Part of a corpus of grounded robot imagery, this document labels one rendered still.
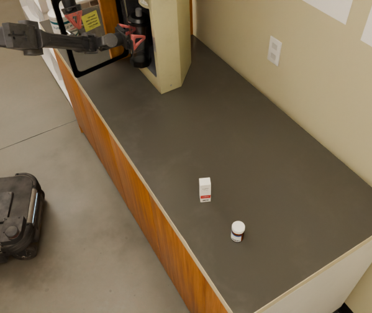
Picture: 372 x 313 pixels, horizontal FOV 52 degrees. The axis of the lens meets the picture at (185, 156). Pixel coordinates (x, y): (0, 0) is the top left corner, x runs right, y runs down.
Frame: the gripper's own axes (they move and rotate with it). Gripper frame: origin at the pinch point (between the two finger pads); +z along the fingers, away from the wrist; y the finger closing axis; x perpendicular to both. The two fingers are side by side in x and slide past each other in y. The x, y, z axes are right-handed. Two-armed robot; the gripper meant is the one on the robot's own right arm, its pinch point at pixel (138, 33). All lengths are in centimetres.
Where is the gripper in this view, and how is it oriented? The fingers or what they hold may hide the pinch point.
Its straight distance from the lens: 183.9
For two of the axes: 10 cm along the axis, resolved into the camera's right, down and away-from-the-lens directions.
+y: -5.7, -6.1, 5.6
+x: -0.3, 6.9, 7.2
